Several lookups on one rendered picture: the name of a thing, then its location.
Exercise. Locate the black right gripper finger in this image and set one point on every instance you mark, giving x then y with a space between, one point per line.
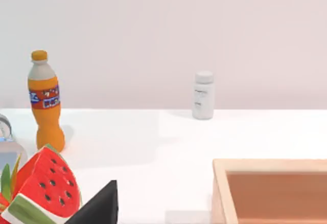
103 204

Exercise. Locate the clear bottle with grey cap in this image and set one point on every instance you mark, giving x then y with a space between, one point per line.
7 144

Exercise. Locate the white pill bottle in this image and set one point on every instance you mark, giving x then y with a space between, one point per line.
203 97

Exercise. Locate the orange soda bottle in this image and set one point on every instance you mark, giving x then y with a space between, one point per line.
46 101

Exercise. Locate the red fruit with green leaves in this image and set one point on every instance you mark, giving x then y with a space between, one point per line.
7 183

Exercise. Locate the salmon-coloured shallow box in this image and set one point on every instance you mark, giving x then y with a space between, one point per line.
273 193

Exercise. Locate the watermelon slice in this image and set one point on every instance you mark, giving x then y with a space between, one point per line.
48 188

